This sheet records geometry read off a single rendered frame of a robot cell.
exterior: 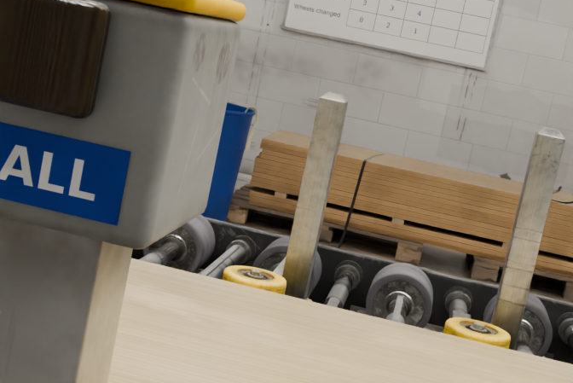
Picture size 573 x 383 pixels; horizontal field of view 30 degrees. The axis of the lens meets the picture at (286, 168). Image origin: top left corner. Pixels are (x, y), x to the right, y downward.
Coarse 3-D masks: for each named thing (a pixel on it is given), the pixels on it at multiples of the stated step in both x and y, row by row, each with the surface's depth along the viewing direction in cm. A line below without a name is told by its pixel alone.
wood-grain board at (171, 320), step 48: (144, 288) 119; (192, 288) 123; (240, 288) 127; (144, 336) 102; (192, 336) 105; (240, 336) 108; (288, 336) 112; (336, 336) 115; (384, 336) 119; (432, 336) 124
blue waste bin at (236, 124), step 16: (240, 112) 588; (256, 112) 602; (224, 128) 585; (240, 128) 593; (224, 144) 588; (240, 144) 598; (224, 160) 591; (240, 160) 606; (224, 176) 594; (224, 192) 598; (208, 208) 594; (224, 208) 604
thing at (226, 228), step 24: (216, 240) 197; (264, 240) 195; (336, 264) 194; (360, 264) 193; (384, 264) 192; (360, 288) 193; (432, 288) 191; (480, 288) 190; (432, 312) 192; (480, 312) 190; (552, 312) 188
